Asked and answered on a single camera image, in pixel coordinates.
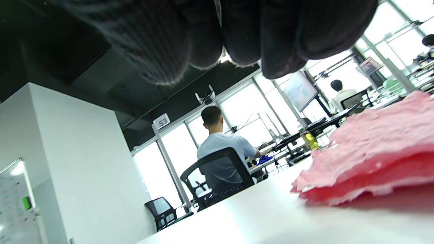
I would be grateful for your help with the black mesh office chair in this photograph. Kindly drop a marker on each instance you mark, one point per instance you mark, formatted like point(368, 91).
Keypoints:
point(217, 176)

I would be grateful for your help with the person's right hand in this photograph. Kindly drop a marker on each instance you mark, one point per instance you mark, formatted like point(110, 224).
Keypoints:
point(271, 27)

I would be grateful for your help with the white ceiling router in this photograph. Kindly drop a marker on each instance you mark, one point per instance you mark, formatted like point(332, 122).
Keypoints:
point(205, 96)

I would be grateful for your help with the large hanging monitor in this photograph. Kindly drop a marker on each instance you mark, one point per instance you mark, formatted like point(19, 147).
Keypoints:
point(300, 91)

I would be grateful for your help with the swivel chair with chrome base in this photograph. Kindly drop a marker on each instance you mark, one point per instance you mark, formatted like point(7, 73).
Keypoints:
point(161, 210)

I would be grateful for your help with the white wall whiteboard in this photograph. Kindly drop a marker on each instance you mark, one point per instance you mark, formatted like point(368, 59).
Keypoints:
point(15, 210)

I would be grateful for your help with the small tilted monitor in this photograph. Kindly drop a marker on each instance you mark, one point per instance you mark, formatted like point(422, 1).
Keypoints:
point(369, 66)

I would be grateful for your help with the yellow drink bottle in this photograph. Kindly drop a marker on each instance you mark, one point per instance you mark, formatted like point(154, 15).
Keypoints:
point(310, 140)

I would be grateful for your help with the green whiteboard eraser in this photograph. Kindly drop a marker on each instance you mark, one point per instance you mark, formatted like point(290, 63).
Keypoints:
point(27, 202)

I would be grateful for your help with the blue desk object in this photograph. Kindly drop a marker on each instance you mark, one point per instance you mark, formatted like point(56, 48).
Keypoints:
point(264, 159)

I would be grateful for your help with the white hanging sign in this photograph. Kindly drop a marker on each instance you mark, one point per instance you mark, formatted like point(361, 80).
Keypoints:
point(162, 122)

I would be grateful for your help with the black standing desk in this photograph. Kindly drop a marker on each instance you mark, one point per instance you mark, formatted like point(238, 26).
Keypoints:
point(315, 130)

